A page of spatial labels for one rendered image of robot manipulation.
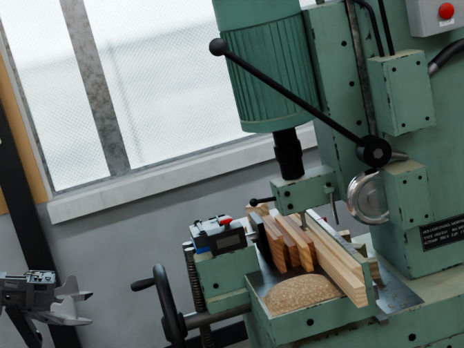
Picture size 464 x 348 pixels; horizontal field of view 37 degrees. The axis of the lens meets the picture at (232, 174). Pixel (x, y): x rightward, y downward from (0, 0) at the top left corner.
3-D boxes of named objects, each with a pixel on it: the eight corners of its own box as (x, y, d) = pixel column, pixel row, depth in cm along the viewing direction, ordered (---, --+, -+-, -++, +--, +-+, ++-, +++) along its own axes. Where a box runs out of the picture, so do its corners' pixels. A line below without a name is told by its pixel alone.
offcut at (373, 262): (379, 272, 159) (375, 255, 158) (380, 277, 156) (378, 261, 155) (365, 274, 160) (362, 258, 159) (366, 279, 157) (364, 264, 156)
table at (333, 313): (187, 255, 187) (181, 234, 185) (293, 224, 191) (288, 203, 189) (228, 363, 129) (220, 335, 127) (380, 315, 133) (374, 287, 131)
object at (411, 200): (385, 218, 147) (375, 165, 143) (416, 209, 147) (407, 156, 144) (404, 232, 137) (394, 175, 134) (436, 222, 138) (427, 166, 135)
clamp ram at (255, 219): (232, 255, 162) (224, 219, 159) (262, 246, 163) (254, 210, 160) (240, 268, 153) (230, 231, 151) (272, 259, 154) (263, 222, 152)
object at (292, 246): (267, 234, 171) (263, 216, 169) (274, 232, 171) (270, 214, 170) (293, 267, 148) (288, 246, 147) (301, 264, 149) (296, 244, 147)
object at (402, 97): (378, 130, 142) (365, 59, 138) (419, 119, 143) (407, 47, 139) (395, 137, 134) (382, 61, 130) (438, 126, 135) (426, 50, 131)
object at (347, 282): (280, 221, 178) (277, 206, 177) (287, 218, 178) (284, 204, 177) (358, 308, 125) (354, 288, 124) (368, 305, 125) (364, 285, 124)
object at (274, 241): (260, 244, 166) (253, 214, 164) (265, 242, 166) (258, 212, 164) (281, 273, 147) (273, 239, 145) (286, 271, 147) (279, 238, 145)
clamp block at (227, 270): (196, 275, 164) (186, 241, 162) (250, 259, 166) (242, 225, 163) (205, 300, 150) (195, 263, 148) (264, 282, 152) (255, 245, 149)
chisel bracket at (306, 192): (276, 215, 157) (268, 179, 155) (334, 197, 159) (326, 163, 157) (284, 224, 150) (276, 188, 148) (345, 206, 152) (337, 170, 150)
